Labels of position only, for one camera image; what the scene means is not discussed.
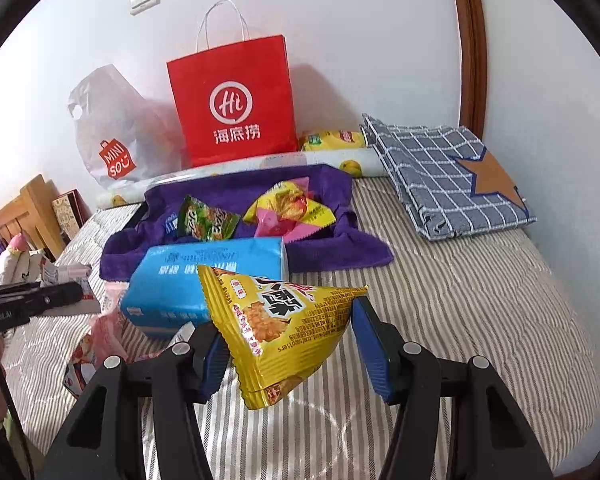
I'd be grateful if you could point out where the yellow triangular snack packet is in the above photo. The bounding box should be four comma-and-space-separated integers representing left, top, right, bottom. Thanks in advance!
197, 265, 370, 411

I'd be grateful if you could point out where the green snack packet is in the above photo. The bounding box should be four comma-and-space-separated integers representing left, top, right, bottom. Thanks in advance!
177, 195, 242, 242

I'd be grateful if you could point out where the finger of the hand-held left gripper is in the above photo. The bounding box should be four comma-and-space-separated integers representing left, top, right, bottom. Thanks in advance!
0, 282, 84, 317

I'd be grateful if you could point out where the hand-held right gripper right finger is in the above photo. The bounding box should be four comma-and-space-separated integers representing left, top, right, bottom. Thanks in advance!
351, 296, 556, 480

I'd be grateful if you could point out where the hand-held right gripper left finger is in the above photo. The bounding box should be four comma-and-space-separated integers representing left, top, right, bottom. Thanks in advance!
42, 322, 228, 480

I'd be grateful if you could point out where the yellow drink packet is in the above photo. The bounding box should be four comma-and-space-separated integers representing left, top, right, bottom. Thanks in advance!
300, 130, 371, 153

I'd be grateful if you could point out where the white plastic bag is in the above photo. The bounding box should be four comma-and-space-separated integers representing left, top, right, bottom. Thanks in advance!
67, 64, 186, 191

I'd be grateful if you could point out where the blue checked cloth with star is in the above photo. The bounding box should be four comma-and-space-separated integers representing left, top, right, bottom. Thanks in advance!
361, 112, 538, 241

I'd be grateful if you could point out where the brown wooden door frame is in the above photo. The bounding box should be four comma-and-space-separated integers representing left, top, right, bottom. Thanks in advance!
447, 0, 488, 136

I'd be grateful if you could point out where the striped bed quilt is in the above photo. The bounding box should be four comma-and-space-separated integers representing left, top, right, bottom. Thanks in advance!
0, 175, 600, 480

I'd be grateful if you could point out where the patterned gift box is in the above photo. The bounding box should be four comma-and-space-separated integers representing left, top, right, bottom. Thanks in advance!
50, 189, 93, 241

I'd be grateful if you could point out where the pink plush toy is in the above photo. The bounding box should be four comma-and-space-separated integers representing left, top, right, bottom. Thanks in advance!
5, 234, 31, 257

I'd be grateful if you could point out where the purple towel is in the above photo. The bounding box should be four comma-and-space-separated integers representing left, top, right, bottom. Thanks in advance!
101, 162, 395, 283

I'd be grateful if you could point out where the blue tissue pack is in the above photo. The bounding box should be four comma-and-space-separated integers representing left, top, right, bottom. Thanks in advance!
119, 236, 290, 341

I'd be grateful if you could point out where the red paper bag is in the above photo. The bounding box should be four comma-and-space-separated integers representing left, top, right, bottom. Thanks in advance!
166, 0, 301, 168

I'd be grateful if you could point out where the pink and yellow snack bag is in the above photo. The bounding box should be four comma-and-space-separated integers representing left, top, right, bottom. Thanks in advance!
242, 180, 337, 243

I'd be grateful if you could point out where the pale pink snack packet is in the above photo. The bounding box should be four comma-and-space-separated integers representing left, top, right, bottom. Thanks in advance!
90, 280, 131, 361

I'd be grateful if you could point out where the wooden headboard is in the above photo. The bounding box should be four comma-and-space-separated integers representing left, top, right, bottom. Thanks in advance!
0, 174, 68, 261

